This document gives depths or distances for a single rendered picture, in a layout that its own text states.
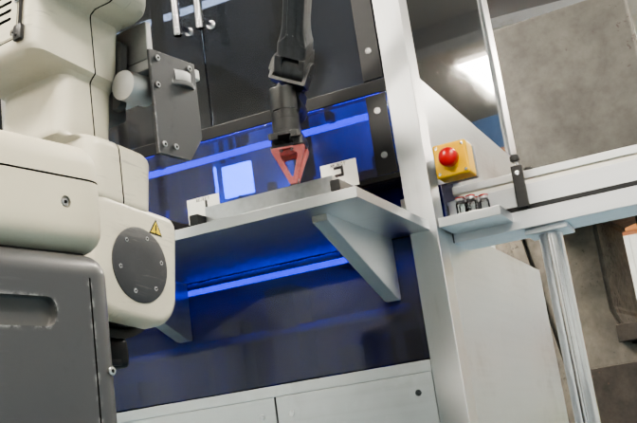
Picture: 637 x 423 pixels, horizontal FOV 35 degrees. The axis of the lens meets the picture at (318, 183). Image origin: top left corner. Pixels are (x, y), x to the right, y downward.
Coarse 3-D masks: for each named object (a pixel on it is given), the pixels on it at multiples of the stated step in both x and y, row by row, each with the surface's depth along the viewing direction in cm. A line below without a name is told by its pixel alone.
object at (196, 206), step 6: (198, 198) 233; (204, 198) 232; (210, 198) 232; (216, 198) 231; (192, 204) 233; (198, 204) 233; (204, 204) 232; (210, 204) 231; (216, 204) 231; (192, 210) 233; (198, 210) 232; (204, 210) 232
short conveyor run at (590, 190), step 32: (512, 160) 214; (576, 160) 212; (608, 160) 210; (480, 192) 226; (512, 192) 214; (544, 192) 211; (576, 192) 209; (608, 192) 206; (512, 224) 213; (544, 224) 210; (576, 224) 215
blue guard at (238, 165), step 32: (256, 128) 230; (320, 128) 223; (352, 128) 220; (160, 160) 239; (192, 160) 236; (224, 160) 232; (256, 160) 229; (288, 160) 225; (320, 160) 222; (160, 192) 238; (192, 192) 234; (224, 192) 231; (256, 192) 227
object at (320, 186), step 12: (312, 180) 180; (324, 180) 179; (276, 192) 182; (288, 192) 181; (300, 192) 180; (312, 192) 179; (324, 192) 178; (228, 204) 186; (240, 204) 185; (252, 204) 184; (264, 204) 183; (276, 204) 182; (216, 216) 187; (228, 216) 186
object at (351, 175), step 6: (336, 162) 220; (342, 162) 220; (348, 162) 219; (354, 162) 218; (324, 168) 221; (330, 168) 220; (348, 168) 219; (354, 168) 218; (324, 174) 221; (330, 174) 220; (336, 174) 220; (348, 174) 218; (354, 174) 218; (348, 180) 218; (354, 180) 218
